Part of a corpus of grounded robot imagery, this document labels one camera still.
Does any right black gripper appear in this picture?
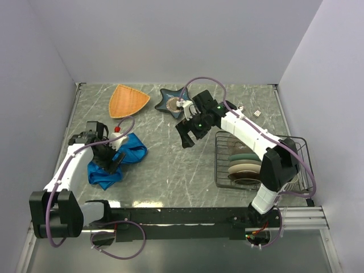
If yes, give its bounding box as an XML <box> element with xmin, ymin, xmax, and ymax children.
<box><xmin>176</xmin><ymin>110</ymin><xmax>212</xmax><ymax>149</ymax></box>

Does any blue cloth napkin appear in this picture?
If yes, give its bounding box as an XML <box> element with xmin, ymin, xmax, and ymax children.
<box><xmin>87</xmin><ymin>133</ymin><xmax>147</xmax><ymax>190</ymax></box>

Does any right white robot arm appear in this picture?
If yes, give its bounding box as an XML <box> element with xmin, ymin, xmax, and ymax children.
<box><xmin>176</xmin><ymin>90</ymin><xmax>300</xmax><ymax>227</ymax></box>

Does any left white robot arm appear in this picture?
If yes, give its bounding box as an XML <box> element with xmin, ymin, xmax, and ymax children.
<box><xmin>29</xmin><ymin>121</ymin><xmax>129</xmax><ymax>240</ymax></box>

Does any dark blue star dish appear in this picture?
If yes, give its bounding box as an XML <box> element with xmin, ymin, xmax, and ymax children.
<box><xmin>155</xmin><ymin>88</ymin><xmax>192</xmax><ymax>119</ymax></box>

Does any green plate in rack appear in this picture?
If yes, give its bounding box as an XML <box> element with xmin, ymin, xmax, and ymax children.
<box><xmin>228</xmin><ymin>153</ymin><xmax>260</xmax><ymax>162</ymax></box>

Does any orange woven basket tray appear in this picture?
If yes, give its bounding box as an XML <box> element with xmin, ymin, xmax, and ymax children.
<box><xmin>109</xmin><ymin>84</ymin><xmax>150</xmax><ymax>119</ymax></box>

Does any silver fork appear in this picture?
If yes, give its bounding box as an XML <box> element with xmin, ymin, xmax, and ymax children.
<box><xmin>252</xmin><ymin>110</ymin><xmax>261</xmax><ymax>119</ymax></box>

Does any grey ribbed mug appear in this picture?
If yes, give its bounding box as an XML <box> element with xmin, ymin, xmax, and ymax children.
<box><xmin>283</xmin><ymin>174</ymin><xmax>299</xmax><ymax>191</ymax></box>

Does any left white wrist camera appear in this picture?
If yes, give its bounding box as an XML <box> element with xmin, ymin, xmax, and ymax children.
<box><xmin>109</xmin><ymin>126</ymin><xmax>128</xmax><ymax>151</ymax></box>

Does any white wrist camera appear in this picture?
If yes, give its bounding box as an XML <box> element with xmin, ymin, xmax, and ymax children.
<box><xmin>109</xmin><ymin>126</ymin><xmax>128</xmax><ymax>151</ymax></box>
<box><xmin>176</xmin><ymin>100</ymin><xmax>199</xmax><ymax>121</ymax></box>

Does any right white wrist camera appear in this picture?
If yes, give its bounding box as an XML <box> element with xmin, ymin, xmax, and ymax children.
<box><xmin>176</xmin><ymin>100</ymin><xmax>199</xmax><ymax>121</ymax></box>

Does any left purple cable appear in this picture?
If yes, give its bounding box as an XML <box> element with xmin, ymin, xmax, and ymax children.
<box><xmin>47</xmin><ymin>115</ymin><xmax>146</xmax><ymax>260</ymax></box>

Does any purple cable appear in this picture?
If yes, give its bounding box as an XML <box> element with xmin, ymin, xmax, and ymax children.
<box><xmin>47</xmin><ymin>115</ymin><xmax>146</xmax><ymax>260</ymax></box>
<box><xmin>181</xmin><ymin>76</ymin><xmax>317</xmax><ymax>251</ymax></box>

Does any black wire dish rack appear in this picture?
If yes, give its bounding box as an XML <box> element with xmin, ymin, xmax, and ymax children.
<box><xmin>214</xmin><ymin>131</ymin><xmax>317</xmax><ymax>194</ymax></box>

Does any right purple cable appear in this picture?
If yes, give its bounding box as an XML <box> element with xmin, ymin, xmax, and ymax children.
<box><xmin>181</xmin><ymin>76</ymin><xmax>317</xmax><ymax>251</ymax></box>

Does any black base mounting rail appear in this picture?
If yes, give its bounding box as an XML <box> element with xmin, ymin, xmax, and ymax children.
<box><xmin>78</xmin><ymin>206</ymin><xmax>281</xmax><ymax>242</ymax></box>

